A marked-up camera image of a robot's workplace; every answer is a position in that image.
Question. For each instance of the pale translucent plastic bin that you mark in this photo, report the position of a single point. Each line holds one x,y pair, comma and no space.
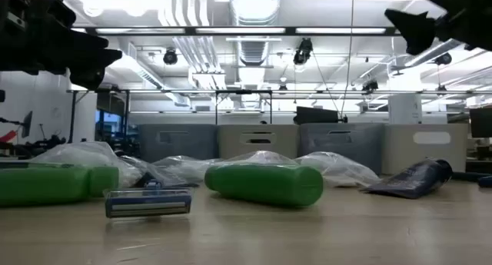
230,142

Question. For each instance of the black metal table frame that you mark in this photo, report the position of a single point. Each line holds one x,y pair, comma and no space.
72,115

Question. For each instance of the small monitor on arm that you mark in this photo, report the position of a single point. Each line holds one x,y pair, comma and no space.
27,124

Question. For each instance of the clear bag with black writing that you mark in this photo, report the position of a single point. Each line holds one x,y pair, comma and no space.
84,155

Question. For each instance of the white plastic bin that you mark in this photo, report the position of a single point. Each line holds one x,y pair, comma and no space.
399,153

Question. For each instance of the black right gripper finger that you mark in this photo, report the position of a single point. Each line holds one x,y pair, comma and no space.
417,32

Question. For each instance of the black ceiling spotlight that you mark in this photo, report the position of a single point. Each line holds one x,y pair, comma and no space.
444,59
370,86
170,57
303,52

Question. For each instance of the black metal rig frame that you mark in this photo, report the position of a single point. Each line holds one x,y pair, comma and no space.
190,31

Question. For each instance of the dark blue squeeze tube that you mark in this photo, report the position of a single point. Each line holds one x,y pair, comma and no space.
415,180

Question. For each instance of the white pillar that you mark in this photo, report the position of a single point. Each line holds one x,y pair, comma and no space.
403,109

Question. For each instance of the blue lit display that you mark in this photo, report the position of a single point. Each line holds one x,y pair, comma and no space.
109,123

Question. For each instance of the red object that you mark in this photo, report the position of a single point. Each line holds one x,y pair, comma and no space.
7,137

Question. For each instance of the black computer monitor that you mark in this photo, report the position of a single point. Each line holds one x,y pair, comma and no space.
482,123
315,116

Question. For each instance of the blue disposable razor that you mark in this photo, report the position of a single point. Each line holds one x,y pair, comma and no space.
148,205

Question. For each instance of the dark grey plastic bin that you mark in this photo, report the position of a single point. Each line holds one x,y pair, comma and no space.
365,142
200,142

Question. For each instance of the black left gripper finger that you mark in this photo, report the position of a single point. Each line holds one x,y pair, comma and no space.
90,67
88,40

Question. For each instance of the black background equipment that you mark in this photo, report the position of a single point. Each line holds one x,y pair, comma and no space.
46,144

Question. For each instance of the silver ventilation duct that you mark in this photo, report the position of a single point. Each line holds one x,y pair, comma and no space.
253,11

